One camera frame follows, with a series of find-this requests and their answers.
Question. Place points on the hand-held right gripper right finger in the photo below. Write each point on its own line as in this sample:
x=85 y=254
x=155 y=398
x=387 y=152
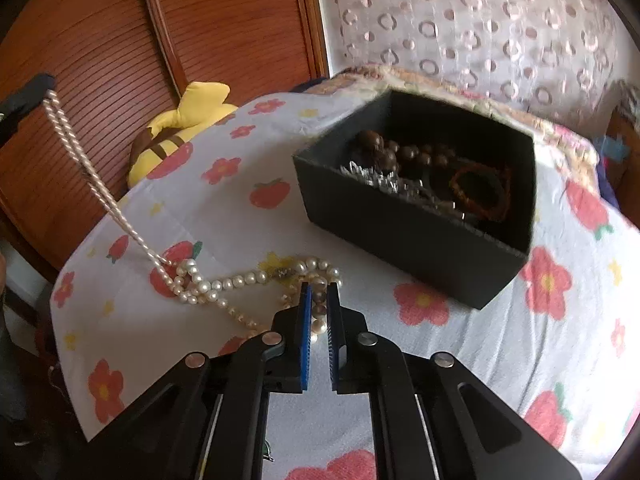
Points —
x=336 y=350

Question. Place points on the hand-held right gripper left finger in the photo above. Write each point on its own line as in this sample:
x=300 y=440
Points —
x=305 y=340

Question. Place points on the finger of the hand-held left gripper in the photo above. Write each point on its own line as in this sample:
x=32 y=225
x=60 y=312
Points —
x=30 y=92

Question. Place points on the black jewelry box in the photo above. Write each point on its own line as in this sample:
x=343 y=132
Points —
x=400 y=240

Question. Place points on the silver hair comb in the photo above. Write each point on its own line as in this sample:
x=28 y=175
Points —
x=370 y=177

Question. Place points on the wooden wardrobe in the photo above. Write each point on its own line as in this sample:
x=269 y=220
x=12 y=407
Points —
x=100 y=35

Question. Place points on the strawberry print blanket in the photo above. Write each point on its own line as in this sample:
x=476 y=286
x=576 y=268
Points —
x=450 y=350

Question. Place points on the yellow plush toy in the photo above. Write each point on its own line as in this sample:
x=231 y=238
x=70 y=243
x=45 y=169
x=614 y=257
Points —
x=200 y=105

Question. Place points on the floral quilt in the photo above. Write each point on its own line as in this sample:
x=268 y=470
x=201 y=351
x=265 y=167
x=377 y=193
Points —
x=360 y=77

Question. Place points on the circle patterned curtain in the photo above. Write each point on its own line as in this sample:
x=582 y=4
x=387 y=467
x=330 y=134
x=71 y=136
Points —
x=450 y=25

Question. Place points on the blue paper bag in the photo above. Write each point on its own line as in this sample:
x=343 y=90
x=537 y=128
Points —
x=615 y=146

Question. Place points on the wooden cabinet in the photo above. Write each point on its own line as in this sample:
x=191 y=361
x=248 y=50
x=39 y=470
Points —
x=622 y=122

